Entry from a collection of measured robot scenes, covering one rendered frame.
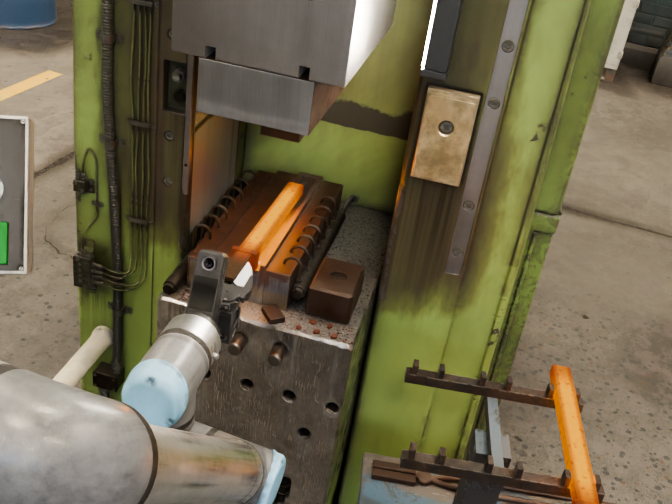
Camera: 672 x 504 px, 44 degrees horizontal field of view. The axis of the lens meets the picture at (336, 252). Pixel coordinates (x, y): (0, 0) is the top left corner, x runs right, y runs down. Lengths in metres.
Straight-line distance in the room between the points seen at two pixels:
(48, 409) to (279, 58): 0.81
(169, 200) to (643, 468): 1.84
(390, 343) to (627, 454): 1.39
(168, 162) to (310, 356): 0.48
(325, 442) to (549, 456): 1.29
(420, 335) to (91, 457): 1.08
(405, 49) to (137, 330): 0.85
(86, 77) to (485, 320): 0.91
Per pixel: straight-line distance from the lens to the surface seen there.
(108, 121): 1.68
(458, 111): 1.46
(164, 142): 1.67
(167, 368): 1.18
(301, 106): 1.38
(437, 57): 1.42
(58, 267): 3.37
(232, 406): 1.67
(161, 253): 1.79
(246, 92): 1.40
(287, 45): 1.36
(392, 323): 1.70
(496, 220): 1.56
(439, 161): 1.49
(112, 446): 0.73
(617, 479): 2.85
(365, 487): 1.61
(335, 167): 1.94
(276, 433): 1.68
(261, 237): 1.52
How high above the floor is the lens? 1.81
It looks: 30 degrees down
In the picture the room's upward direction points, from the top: 9 degrees clockwise
